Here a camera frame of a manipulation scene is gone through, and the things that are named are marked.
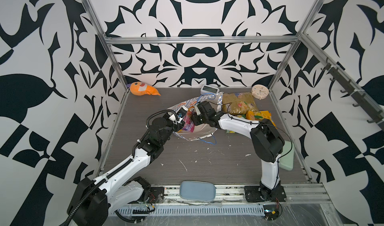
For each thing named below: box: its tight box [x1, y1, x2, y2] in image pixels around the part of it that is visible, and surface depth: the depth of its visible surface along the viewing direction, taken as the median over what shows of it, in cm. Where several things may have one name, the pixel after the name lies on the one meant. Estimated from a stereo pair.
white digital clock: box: [200, 84, 220, 95], surface depth 117 cm
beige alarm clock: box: [251, 84, 270, 100], surface depth 117 cm
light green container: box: [279, 140, 295, 171], surface depth 83 cm
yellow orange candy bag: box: [245, 110, 277, 127], surface depth 101 cm
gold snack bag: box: [222, 92, 259, 115], surface depth 107 cm
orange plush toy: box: [126, 81, 161, 96], surface depth 113 cm
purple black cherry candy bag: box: [182, 110, 195, 133], surface depth 95 cm
